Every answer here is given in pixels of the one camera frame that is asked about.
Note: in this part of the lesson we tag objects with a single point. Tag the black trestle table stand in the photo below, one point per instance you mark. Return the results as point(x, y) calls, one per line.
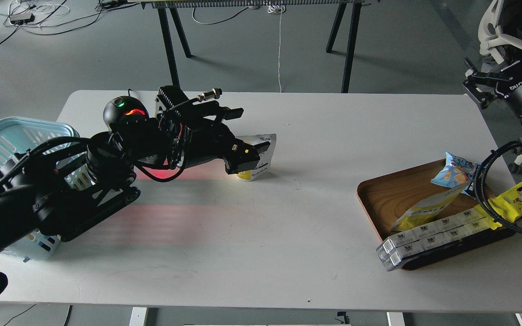
point(310, 47)

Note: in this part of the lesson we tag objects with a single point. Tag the white boxed snack pack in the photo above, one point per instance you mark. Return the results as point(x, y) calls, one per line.
point(431, 242)

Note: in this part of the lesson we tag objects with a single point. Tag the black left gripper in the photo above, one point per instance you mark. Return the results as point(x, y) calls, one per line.
point(194, 132)

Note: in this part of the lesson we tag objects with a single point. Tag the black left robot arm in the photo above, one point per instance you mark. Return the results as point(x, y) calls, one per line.
point(67, 185)

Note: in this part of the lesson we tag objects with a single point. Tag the brown wooden tray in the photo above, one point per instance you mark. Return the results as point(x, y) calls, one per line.
point(387, 198)

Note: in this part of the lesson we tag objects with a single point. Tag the light blue plastic basket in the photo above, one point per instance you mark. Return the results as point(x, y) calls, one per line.
point(17, 135)

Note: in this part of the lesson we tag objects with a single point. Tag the yellow nut snack pouch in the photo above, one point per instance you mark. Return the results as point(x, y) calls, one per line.
point(265, 155)

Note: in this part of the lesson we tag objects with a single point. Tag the yellow white snack pouch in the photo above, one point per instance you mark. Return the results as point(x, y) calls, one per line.
point(425, 210)

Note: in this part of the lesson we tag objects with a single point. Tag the black barcode scanner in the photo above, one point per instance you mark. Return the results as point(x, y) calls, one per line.
point(125, 114)

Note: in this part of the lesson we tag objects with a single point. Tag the blue snack bag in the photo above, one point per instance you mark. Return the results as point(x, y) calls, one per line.
point(455, 172)

